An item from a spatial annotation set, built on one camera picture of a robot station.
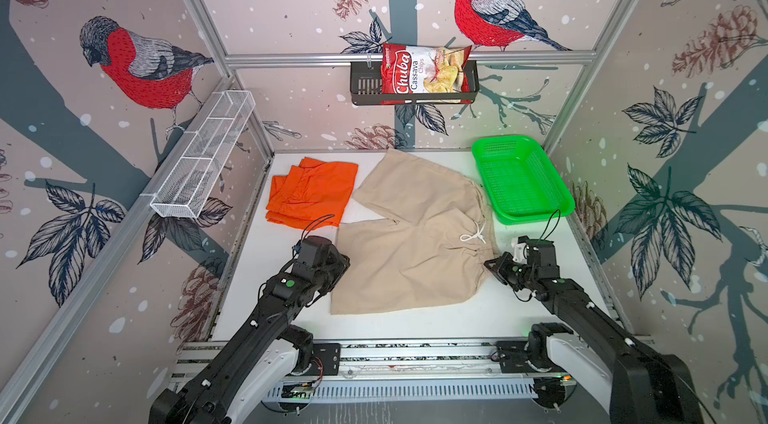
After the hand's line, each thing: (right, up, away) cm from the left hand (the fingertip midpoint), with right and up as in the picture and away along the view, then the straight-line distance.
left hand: (347, 263), depth 80 cm
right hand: (+39, -3, +6) cm, 40 cm away
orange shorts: (-16, +17, +24) cm, 34 cm away
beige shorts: (+25, +1, +12) cm, 28 cm away
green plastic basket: (+61, +22, +30) cm, 71 cm away
